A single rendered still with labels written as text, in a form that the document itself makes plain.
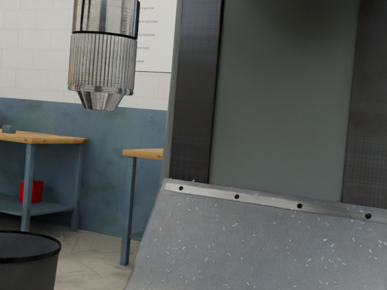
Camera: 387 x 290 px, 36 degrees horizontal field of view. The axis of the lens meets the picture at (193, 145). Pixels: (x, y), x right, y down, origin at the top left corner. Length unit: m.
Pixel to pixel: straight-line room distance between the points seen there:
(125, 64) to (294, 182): 0.39
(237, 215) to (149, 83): 4.66
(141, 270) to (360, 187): 0.30
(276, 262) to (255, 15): 0.31
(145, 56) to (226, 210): 4.71
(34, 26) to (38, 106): 0.80
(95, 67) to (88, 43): 0.02
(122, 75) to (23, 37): 5.97
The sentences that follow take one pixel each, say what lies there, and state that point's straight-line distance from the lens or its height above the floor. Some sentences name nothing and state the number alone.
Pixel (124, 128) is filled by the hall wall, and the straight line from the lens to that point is 5.51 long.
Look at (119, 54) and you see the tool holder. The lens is 0.42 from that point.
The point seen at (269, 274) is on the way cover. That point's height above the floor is 1.01.
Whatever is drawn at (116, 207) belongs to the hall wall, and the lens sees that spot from 5.59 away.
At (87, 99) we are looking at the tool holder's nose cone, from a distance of 0.42.
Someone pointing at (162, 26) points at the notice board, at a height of 1.93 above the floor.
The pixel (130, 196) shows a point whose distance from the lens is 4.54.
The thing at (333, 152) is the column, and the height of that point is 1.16.
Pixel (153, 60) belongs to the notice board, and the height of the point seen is 1.63.
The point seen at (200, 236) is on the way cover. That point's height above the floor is 1.03.
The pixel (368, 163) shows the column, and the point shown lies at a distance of 0.73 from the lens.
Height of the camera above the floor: 1.19
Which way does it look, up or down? 3 degrees down
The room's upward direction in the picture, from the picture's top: 5 degrees clockwise
